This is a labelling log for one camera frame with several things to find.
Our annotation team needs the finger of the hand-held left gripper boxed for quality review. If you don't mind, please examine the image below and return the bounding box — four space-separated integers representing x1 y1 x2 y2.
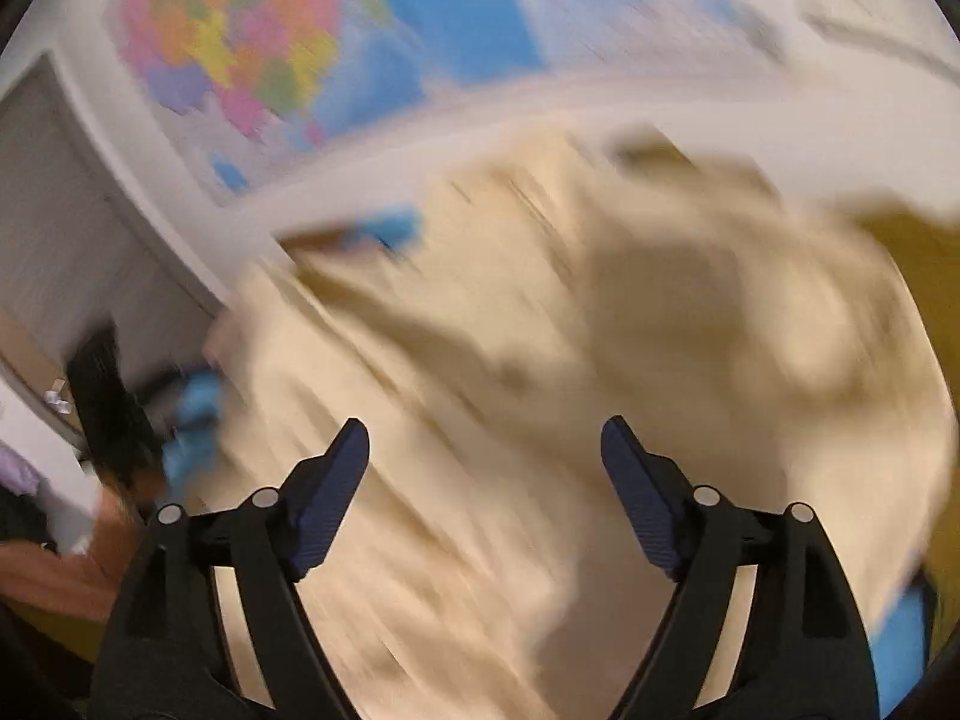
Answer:
161 367 226 500

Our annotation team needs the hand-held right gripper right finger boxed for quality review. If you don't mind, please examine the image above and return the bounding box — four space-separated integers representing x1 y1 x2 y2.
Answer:
600 415 880 720

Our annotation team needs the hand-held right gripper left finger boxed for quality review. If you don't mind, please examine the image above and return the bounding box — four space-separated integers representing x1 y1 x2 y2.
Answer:
88 418 371 720

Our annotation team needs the cream garment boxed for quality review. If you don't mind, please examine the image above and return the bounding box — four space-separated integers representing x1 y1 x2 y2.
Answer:
202 127 957 720

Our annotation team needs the purple garment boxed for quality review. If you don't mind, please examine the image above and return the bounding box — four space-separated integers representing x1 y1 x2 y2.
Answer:
0 442 42 496

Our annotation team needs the dark cloth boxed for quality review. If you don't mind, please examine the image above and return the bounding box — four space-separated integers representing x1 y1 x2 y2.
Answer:
0 491 59 554

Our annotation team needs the grey brown door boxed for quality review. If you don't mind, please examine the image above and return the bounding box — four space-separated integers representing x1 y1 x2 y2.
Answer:
0 52 226 436

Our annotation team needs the blue floral bedsheet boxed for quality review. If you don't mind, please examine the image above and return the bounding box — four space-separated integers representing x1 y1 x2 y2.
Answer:
341 210 938 717

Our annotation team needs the colourful wall map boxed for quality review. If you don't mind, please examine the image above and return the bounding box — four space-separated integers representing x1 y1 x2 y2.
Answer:
112 0 788 203

